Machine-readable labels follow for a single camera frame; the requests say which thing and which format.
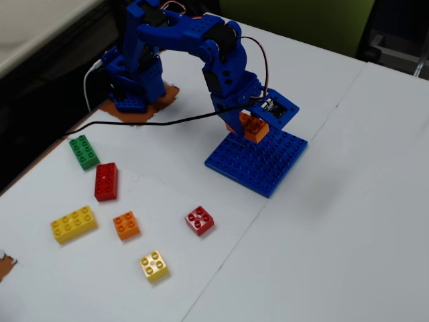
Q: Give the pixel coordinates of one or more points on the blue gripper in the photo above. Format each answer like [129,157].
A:
[225,104]

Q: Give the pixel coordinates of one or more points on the orange 2x4 block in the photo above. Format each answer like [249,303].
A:
[254,129]

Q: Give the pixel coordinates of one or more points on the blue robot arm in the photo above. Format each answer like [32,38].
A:
[181,33]

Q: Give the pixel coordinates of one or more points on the red 2x2 block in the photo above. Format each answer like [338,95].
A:
[199,220]

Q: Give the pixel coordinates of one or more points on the red 2x4 block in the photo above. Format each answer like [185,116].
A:
[106,182]

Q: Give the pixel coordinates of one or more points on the orange 2x2 block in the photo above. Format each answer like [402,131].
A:
[126,225]

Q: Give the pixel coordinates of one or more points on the green 2x4 block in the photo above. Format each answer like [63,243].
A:
[83,152]

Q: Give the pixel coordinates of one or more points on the yellow 2x2 block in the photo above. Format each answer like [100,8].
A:
[154,266]

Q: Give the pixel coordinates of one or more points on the yellow 2x4 block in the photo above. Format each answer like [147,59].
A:
[73,224]

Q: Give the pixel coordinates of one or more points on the blue 8x8 plate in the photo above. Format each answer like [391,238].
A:
[256,167]

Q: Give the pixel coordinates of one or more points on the green chair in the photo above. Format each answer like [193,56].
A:
[295,23]

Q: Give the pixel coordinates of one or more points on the white background desk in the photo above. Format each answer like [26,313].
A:
[30,30]

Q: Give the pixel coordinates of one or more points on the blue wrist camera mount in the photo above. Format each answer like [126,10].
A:
[276,109]

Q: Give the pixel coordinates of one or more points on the metal chair frame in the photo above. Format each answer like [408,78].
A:
[395,52]

